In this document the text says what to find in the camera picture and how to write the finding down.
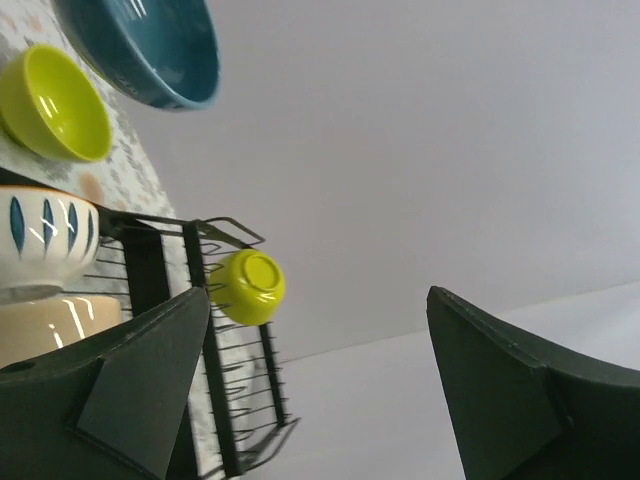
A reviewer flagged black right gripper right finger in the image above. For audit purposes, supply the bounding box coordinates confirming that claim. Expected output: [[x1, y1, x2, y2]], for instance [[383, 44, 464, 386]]
[[426, 286, 639, 480]]

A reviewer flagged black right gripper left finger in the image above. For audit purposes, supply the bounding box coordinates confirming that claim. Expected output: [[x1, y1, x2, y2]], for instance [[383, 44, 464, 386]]
[[1, 288, 210, 480]]

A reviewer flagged lime green bowl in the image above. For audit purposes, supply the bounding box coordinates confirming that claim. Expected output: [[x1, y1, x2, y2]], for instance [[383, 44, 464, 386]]
[[208, 249, 286, 326], [1, 44, 112, 163]]

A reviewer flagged blue ceramic bowl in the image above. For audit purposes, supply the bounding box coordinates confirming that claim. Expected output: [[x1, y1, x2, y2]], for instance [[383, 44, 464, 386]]
[[52, 0, 220, 111]]

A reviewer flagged beige ceramic bowl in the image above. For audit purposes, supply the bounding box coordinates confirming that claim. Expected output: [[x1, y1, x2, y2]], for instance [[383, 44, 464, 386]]
[[1, 295, 122, 367]]

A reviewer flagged blue striped white bowl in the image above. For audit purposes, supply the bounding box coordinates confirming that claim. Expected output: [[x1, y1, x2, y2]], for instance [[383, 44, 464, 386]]
[[1, 185, 100, 304]]

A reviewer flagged black wire dish rack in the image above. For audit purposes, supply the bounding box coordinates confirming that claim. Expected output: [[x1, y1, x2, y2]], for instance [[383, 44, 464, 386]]
[[0, 167, 302, 480]]

